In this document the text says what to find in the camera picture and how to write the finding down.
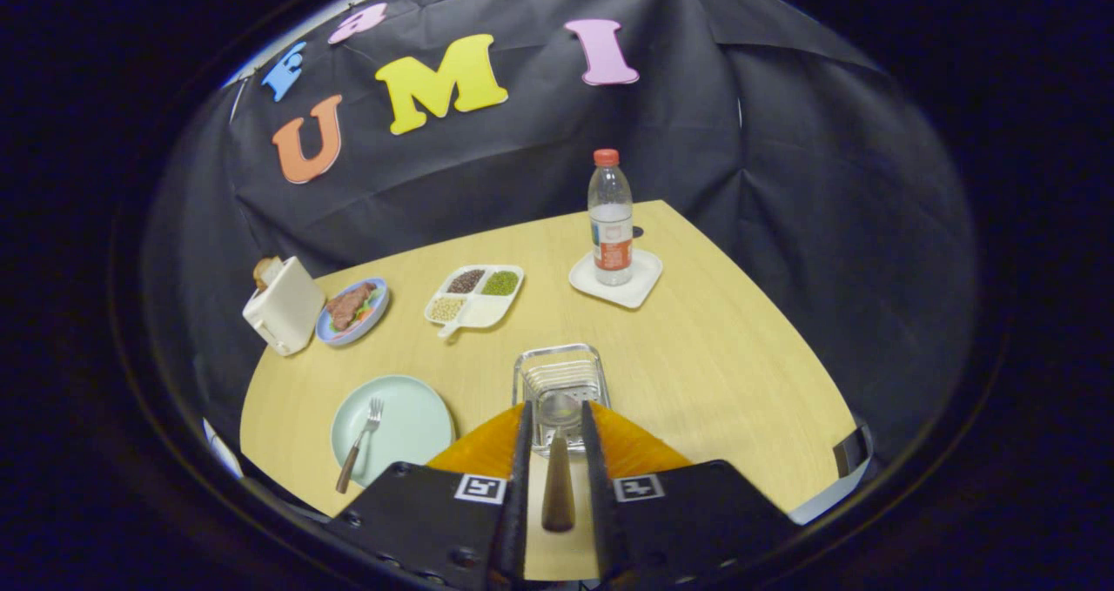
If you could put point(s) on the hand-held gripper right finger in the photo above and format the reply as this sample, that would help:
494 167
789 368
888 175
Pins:
600 504

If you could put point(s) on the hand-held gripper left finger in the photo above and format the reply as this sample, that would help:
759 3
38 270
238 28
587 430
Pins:
515 504

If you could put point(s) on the pale green plate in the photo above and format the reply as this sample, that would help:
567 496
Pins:
409 426

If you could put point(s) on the clear plastic cutlery holder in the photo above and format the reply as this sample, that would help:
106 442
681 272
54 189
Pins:
557 366

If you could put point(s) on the white divided tray of beans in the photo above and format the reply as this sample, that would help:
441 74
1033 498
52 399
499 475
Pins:
483 311

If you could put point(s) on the white square coaster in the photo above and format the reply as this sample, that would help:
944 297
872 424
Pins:
640 282

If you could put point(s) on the blue plate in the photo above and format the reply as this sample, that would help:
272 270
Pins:
365 325

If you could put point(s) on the cooked meat slice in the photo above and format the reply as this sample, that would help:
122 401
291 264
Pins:
348 305

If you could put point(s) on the clear water bottle red cap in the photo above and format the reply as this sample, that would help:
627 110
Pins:
611 225

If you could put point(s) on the white panel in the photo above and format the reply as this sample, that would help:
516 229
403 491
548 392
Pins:
224 450

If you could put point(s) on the white toaster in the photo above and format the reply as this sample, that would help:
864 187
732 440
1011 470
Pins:
287 308

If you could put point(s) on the brown bread slice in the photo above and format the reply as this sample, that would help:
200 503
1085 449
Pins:
265 271

